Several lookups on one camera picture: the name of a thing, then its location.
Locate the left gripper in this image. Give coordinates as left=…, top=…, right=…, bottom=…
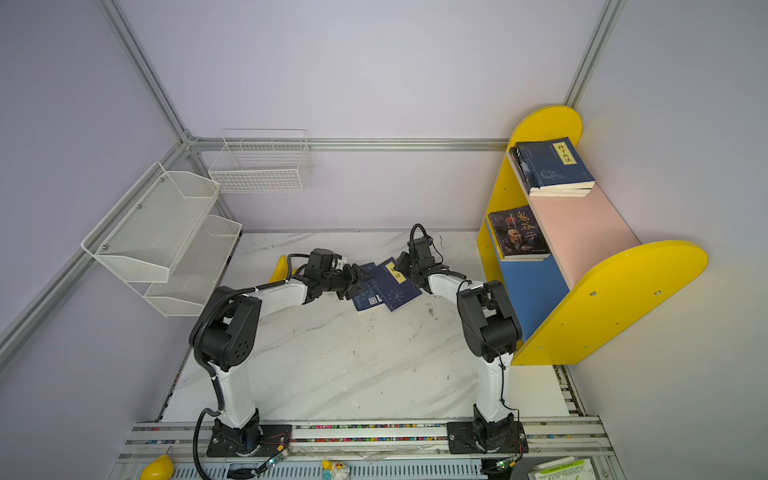
left=321, top=262, right=373, bottom=300

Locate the blue book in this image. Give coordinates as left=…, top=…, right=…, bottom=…
left=513, top=137, right=595, bottom=190
left=371, top=258, right=422, bottom=312
left=352, top=262, right=384, bottom=312

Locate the purple old man book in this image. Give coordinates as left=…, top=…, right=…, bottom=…
left=486, top=205, right=551, bottom=262

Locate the black book with barcode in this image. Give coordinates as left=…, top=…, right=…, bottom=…
left=509, top=147, right=591, bottom=198

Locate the blue book front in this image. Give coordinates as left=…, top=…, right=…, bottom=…
left=513, top=137, right=595, bottom=190

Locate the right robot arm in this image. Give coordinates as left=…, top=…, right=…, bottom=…
left=395, top=234, right=528, bottom=457

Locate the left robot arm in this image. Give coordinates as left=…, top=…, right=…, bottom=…
left=189, top=248, right=372, bottom=458

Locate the yellow banana bunch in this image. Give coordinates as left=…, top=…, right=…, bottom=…
left=269, top=255, right=291, bottom=283

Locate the yellow pink blue bookshelf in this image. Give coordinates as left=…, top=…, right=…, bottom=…
left=476, top=105, right=709, bottom=367

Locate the white mesh two-tier shelf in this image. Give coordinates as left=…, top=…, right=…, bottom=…
left=81, top=162, right=242, bottom=317

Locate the green white box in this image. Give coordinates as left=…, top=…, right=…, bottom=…
left=528, top=456, right=597, bottom=480

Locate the yellow lemon toy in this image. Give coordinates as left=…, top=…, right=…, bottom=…
left=138, top=454, right=175, bottom=480

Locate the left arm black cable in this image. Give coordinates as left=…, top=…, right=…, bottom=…
left=285, top=251, right=313, bottom=280

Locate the white wire basket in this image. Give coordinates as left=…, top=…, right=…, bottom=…
left=208, top=129, right=313, bottom=194

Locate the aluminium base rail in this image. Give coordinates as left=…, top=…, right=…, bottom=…
left=107, top=371, right=628, bottom=480

